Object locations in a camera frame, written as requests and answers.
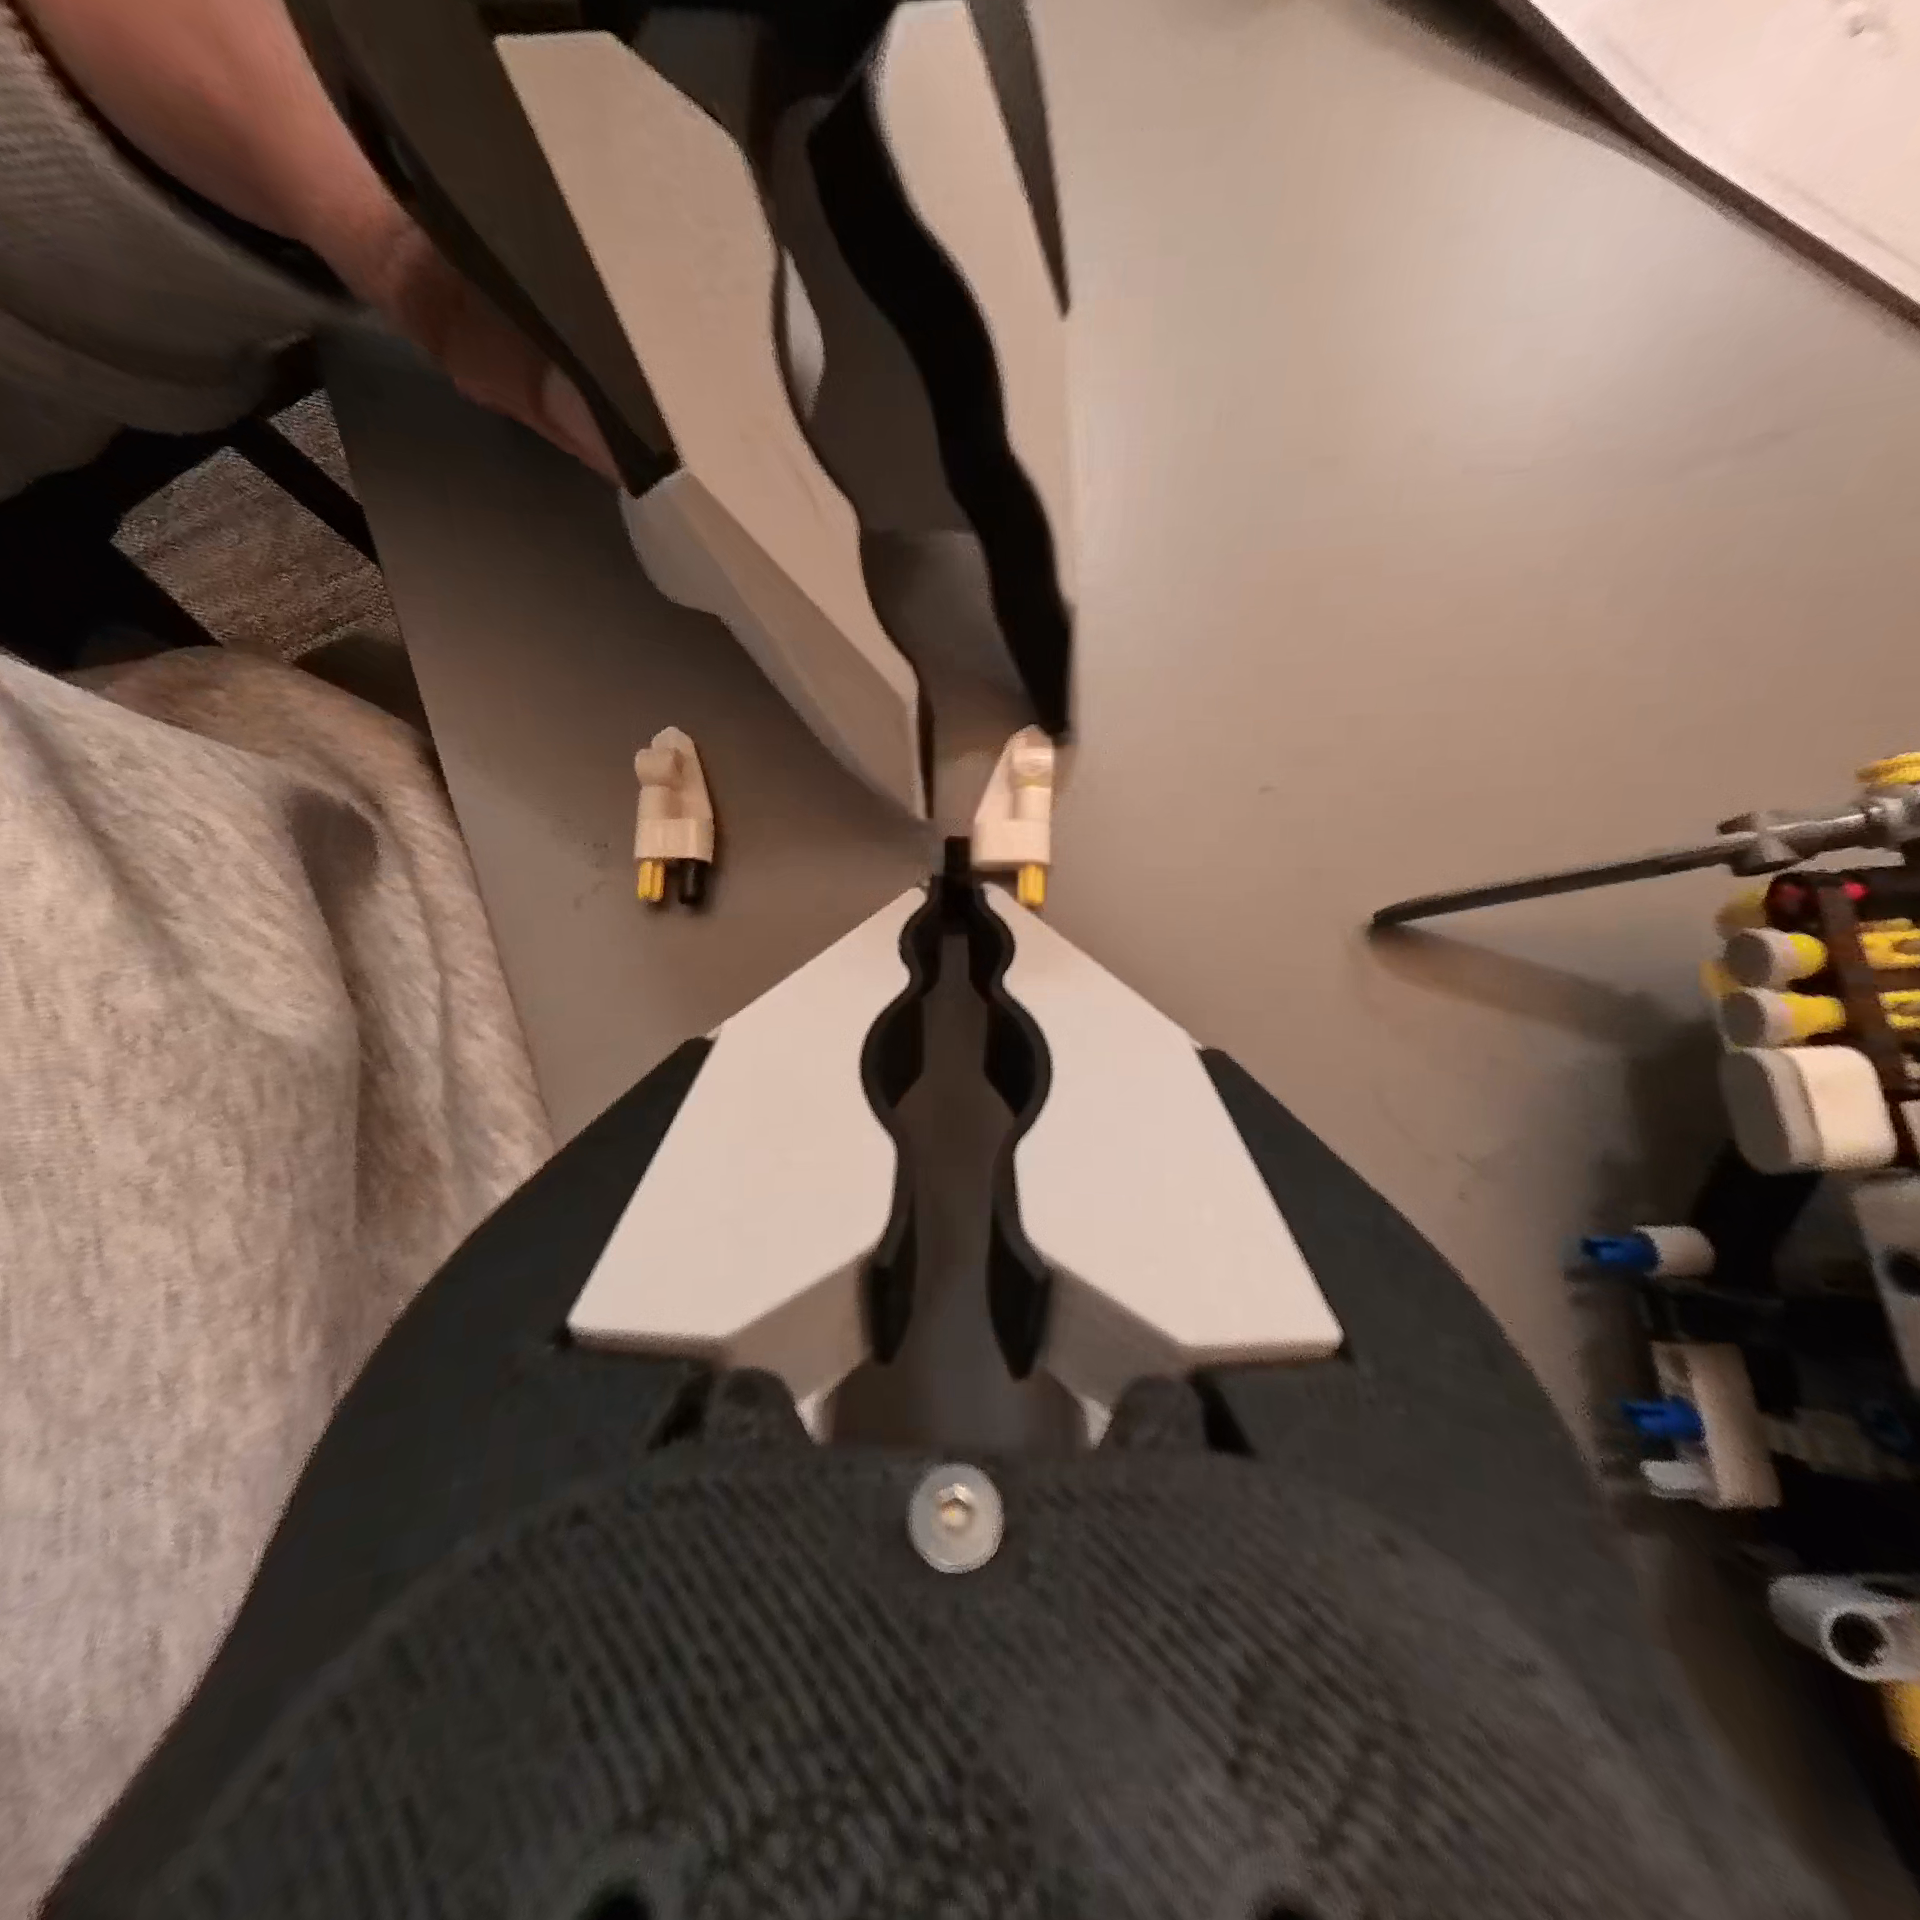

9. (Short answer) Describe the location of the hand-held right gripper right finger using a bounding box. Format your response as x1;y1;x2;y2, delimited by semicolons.
975;884;1345;1403

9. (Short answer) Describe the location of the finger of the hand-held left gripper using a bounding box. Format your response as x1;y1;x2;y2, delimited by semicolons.
493;30;935;824
805;0;1082;741

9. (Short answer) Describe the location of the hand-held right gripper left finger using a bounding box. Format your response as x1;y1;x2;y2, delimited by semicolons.
568;884;940;1372

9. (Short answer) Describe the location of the lego instruction booklet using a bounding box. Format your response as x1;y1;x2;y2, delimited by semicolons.
1500;0;1920;324

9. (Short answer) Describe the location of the white lego sub-assembly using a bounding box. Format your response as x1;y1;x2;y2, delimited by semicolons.
629;725;719;907

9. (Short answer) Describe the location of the lego plane model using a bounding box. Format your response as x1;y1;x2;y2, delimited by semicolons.
1369;751;1920;1763

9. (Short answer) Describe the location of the person's left hand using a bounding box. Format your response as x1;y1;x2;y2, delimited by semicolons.
150;0;626;487

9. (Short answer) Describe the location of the black office chair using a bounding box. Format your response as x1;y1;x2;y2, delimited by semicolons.
0;405;374;675

